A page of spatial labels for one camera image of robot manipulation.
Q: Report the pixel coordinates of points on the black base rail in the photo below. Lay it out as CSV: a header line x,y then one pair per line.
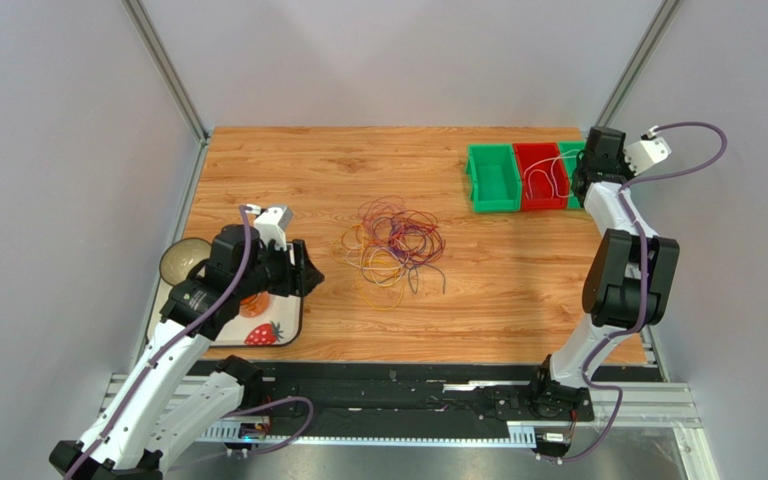
x,y
403,401

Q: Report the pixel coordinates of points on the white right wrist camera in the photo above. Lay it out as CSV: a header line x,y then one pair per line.
x,y
650,150

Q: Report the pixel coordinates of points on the aluminium frame post right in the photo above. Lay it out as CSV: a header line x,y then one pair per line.
x,y
644,50

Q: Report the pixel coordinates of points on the green storage bin right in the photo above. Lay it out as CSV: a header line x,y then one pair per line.
x,y
569,151

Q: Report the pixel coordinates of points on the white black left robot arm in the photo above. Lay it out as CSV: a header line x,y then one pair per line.
x,y
139,435

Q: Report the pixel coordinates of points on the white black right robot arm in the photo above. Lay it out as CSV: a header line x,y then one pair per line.
x,y
629,281

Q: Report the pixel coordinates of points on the white strawberry print tray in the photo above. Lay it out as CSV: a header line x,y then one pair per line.
x,y
278,326

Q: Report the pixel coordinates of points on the green storage bin left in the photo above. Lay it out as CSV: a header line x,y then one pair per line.
x,y
494,178

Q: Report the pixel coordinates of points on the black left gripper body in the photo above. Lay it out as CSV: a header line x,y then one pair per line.
x,y
272,273

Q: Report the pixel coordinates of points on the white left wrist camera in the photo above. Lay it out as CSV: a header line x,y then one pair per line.
x,y
271,222

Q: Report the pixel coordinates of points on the aluminium frame post left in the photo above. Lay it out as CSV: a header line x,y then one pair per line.
x,y
151,39

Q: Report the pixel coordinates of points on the green storage bin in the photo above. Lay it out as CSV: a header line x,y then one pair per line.
x,y
569,151
494,178

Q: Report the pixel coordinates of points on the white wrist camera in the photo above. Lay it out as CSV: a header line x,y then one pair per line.
x,y
271,222
650,150

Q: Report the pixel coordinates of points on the red storage bin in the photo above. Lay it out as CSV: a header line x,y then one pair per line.
x,y
543,177

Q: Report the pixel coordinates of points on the aluminium frame post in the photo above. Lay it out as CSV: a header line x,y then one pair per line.
x,y
151,39
644,50

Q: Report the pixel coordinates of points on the clear glass bowl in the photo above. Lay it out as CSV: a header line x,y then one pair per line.
x,y
183,259

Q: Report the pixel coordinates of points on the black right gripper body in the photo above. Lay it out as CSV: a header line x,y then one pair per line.
x,y
580,173

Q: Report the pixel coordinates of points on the orange transparent cup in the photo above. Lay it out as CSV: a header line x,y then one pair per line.
x,y
254,305

